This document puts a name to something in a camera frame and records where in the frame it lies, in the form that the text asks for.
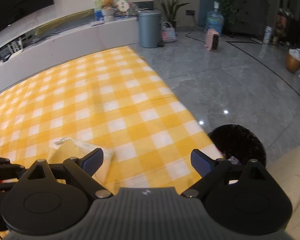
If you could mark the blue water jug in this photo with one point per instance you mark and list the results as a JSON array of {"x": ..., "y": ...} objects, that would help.
[{"x": 214, "y": 19}]

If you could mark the white wifi router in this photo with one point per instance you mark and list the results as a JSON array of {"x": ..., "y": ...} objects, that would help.
[{"x": 15, "y": 48}]

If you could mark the teddy bear figurine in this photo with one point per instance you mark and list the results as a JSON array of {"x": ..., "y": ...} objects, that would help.
[{"x": 108, "y": 6}]

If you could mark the grey blue trash bin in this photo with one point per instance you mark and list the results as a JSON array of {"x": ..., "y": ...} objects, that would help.
[{"x": 150, "y": 28}]

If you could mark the yellow checkered tablecloth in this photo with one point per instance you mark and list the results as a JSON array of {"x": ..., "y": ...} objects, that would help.
[{"x": 112, "y": 99}]

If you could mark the pink woven basket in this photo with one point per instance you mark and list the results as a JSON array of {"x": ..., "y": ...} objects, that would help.
[{"x": 168, "y": 32}]

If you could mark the white marble tv console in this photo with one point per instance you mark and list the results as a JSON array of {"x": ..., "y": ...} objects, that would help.
[{"x": 67, "y": 46}]

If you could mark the yellow cloth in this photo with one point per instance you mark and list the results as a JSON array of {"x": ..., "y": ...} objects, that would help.
[{"x": 64, "y": 148}]

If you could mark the pink space heater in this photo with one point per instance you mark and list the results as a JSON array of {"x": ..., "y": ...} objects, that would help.
[{"x": 212, "y": 40}]

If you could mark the potted snake plant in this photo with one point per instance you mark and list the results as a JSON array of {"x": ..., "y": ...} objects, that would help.
[{"x": 170, "y": 9}]

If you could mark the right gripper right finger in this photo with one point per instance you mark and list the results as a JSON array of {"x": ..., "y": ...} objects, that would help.
[{"x": 211, "y": 172}]

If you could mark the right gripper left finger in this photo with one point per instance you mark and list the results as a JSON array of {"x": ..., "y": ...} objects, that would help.
[{"x": 81, "y": 171}]

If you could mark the brown round pot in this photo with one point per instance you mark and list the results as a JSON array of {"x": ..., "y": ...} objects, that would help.
[{"x": 293, "y": 60}]

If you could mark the beige sofa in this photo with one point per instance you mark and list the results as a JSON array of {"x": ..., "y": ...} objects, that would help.
[{"x": 286, "y": 172}]

